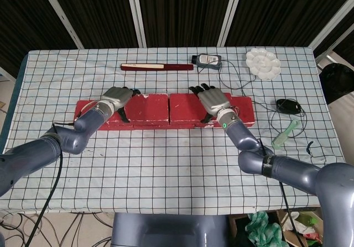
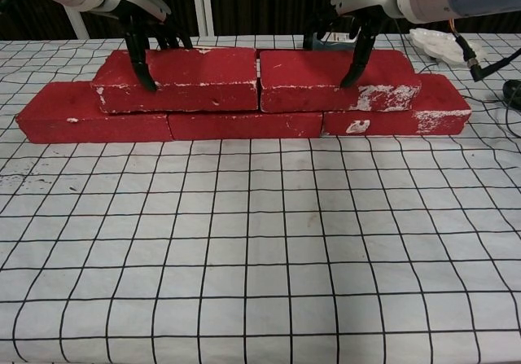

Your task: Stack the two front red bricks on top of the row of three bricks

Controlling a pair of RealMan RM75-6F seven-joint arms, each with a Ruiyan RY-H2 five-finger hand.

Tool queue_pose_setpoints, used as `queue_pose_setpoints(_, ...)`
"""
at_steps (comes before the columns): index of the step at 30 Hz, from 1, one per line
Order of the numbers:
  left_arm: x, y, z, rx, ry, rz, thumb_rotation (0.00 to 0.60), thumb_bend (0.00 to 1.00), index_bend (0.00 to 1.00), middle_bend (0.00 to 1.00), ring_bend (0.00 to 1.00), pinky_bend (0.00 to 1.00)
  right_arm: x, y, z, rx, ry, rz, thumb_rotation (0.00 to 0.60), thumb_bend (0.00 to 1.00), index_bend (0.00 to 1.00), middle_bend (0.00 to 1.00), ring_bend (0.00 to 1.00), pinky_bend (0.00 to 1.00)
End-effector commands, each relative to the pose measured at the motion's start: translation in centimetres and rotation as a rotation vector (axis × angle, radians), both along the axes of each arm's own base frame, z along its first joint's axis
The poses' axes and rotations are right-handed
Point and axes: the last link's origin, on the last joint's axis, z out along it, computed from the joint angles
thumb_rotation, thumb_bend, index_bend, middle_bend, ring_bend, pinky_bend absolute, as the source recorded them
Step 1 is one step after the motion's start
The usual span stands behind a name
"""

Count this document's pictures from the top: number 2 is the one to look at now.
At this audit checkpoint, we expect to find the red brick chipped white edge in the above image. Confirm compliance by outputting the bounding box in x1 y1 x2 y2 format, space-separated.
91 46 261 115

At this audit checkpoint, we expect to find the thin black cable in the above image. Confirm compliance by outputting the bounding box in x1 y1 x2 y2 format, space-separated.
395 18 439 77

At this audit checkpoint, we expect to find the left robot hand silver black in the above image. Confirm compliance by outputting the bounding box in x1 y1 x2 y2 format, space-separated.
97 0 195 93

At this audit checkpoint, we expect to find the red brick with white sticker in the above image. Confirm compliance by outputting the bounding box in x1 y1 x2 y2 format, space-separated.
321 72 472 137

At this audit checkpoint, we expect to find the white flower paint palette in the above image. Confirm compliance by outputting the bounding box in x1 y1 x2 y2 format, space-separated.
409 28 488 67

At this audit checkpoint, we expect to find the red brick white scuffed corner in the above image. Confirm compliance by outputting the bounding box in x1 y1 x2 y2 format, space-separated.
258 49 422 113

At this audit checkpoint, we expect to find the red foam brick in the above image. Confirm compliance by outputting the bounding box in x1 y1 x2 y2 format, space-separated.
15 81 174 144
166 110 325 141

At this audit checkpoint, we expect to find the black computer mouse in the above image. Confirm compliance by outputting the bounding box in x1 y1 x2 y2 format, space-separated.
502 79 521 105

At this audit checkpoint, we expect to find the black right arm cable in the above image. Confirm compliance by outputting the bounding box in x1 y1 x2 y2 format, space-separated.
447 17 521 82

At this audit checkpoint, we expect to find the white black grid tablecloth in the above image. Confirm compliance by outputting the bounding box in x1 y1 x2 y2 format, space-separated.
0 33 521 364

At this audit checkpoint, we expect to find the black mouse cable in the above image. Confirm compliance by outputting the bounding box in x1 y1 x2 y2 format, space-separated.
467 90 521 138

